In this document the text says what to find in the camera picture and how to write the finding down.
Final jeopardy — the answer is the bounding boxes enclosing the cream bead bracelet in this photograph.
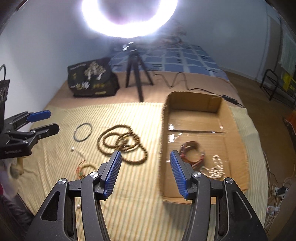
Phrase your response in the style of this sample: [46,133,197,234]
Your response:
[77,163,99,179]

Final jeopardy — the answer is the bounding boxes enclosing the white ring light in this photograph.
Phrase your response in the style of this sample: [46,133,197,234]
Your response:
[81,1,178,39]

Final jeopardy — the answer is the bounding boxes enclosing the blue patterned bed sheet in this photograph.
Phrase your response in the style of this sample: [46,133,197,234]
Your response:
[108,41,230,80]

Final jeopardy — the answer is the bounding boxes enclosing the white knitted towel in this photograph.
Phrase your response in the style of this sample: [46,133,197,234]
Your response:
[280,33,296,75]

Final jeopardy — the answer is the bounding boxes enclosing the black bangle ring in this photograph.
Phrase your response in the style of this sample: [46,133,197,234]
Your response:
[73,122,93,142]

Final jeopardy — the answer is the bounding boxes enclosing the white pearl necklace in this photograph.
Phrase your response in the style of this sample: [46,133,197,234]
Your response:
[199,155,226,180]

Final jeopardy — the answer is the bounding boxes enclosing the black clothes rack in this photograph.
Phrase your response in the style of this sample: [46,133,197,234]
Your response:
[260,16,295,108]

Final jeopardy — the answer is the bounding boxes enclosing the black power cable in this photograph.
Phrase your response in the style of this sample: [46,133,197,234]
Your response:
[154,71,246,108]

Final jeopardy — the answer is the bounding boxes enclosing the brown wooden bead necklace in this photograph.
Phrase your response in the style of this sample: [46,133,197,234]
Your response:
[96,124,149,165]

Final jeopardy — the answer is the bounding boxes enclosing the black snack bag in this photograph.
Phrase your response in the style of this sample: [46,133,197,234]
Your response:
[67,57,120,97]

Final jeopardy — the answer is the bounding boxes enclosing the red leather watch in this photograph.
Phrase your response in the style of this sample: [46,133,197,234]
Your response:
[179,141,205,170]

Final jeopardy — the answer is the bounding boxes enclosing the cardboard box tray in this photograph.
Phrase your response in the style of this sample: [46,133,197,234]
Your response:
[159,91,249,204]

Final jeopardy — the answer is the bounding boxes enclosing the yellow crate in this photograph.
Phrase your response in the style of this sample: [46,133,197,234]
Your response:
[282,72,295,93]

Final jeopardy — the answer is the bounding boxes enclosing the yellow striped cloth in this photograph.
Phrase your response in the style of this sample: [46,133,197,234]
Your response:
[18,103,267,240]

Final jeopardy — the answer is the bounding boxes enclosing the white power strip cables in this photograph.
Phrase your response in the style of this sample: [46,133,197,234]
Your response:
[262,151,293,230]

